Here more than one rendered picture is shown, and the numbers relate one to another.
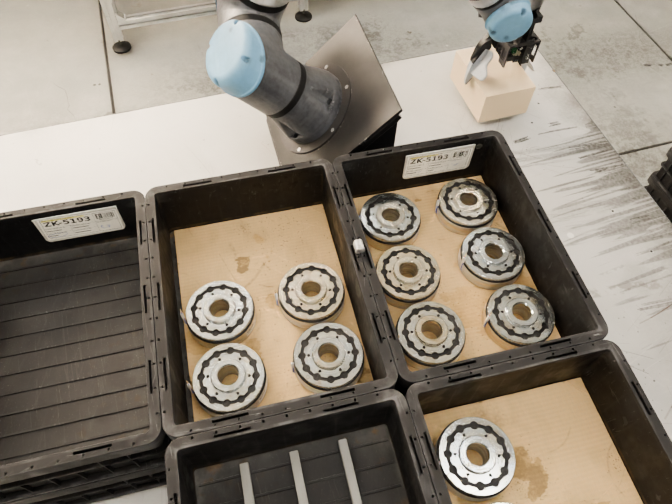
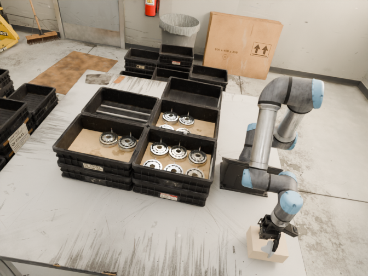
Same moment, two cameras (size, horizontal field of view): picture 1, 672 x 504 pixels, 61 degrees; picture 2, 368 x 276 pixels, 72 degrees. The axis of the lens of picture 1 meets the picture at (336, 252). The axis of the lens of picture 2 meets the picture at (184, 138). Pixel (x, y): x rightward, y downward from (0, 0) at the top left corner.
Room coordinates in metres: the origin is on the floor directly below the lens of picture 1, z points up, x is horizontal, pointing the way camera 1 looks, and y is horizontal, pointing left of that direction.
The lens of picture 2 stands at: (0.80, -1.04, 1.86)
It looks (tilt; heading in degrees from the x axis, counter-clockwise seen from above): 42 degrees down; 109
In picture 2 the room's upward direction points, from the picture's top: 9 degrees clockwise
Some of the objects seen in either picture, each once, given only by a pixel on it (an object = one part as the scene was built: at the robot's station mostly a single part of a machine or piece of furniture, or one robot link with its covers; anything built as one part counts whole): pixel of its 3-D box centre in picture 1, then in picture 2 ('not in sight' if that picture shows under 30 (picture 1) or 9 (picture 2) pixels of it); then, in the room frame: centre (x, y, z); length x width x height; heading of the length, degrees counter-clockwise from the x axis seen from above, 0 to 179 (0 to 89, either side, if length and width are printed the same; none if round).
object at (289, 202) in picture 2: not in sight; (288, 205); (1.02, -0.35, 1.07); 0.09 x 0.08 x 0.11; 99
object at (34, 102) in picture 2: not in sight; (33, 111); (-1.07, 0.15, 0.31); 0.40 x 0.30 x 0.34; 108
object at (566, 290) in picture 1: (450, 260); (176, 160); (0.49, -0.18, 0.87); 0.40 x 0.30 x 0.11; 15
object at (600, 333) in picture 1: (456, 242); (177, 153); (0.49, -0.18, 0.92); 0.40 x 0.30 x 0.02; 15
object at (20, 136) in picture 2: not in sight; (19, 137); (-0.80, -0.20, 0.41); 0.31 x 0.02 x 0.16; 108
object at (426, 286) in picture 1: (408, 271); (178, 151); (0.47, -0.12, 0.86); 0.10 x 0.10 x 0.01
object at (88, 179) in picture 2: not in sight; (105, 158); (0.10, -0.29, 0.76); 0.40 x 0.30 x 0.12; 15
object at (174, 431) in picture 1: (260, 280); (186, 119); (0.41, 0.11, 0.92); 0.40 x 0.30 x 0.02; 15
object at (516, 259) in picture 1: (493, 253); (173, 171); (0.51, -0.25, 0.86); 0.10 x 0.10 x 0.01
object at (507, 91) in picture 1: (490, 81); (266, 243); (1.04, -0.34, 0.76); 0.16 x 0.12 x 0.07; 19
